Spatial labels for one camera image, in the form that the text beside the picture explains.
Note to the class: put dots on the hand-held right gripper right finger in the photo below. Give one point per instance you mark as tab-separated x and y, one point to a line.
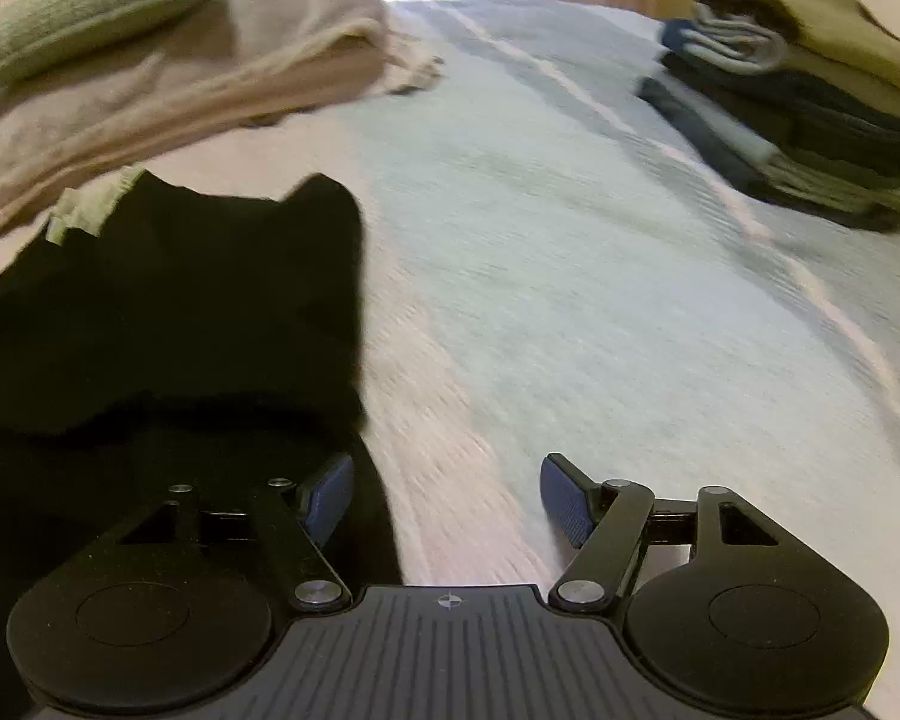
566	499

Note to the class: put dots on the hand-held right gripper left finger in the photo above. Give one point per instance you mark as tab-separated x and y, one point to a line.
330	499

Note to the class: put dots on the black garment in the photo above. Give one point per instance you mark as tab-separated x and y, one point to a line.
157	315

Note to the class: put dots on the striped bedspread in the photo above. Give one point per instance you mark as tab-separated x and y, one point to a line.
570	300

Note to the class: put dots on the folded beige blanket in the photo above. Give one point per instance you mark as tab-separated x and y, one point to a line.
195	82

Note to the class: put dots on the stack of folded clothes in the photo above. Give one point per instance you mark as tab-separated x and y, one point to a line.
810	127

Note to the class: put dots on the green ribbed pillow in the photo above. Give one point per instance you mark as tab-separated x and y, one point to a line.
97	0

